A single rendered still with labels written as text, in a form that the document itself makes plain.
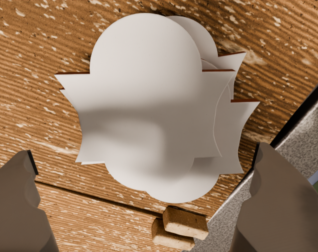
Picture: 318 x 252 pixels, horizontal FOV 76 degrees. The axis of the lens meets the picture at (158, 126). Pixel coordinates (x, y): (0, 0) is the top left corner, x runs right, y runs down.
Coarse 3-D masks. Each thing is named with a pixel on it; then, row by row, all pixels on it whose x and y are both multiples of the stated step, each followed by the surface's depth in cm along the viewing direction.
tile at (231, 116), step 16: (208, 64) 15; (224, 96) 16; (224, 112) 16; (240, 112) 17; (224, 128) 17; (240, 128) 17; (224, 144) 18; (208, 160) 19; (224, 160) 19; (192, 176) 19; (208, 176) 19; (160, 192) 20; (176, 192) 20; (192, 192) 20
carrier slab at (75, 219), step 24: (48, 192) 25; (72, 192) 25; (48, 216) 27; (72, 216) 27; (96, 216) 27; (120, 216) 27; (144, 216) 28; (72, 240) 29; (96, 240) 30; (120, 240) 30; (144, 240) 30
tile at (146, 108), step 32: (128, 32) 13; (160, 32) 13; (96, 64) 13; (128, 64) 14; (160, 64) 14; (192, 64) 14; (96, 96) 14; (128, 96) 15; (160, 96) 15; (192, 96) 15; (96, 128) 16; (128, 128) 16; (160, 128) 16; (192, 128) 16; (96, 160) 17; (128, 160) 17; (160, 160) 17; (192, 160) 17
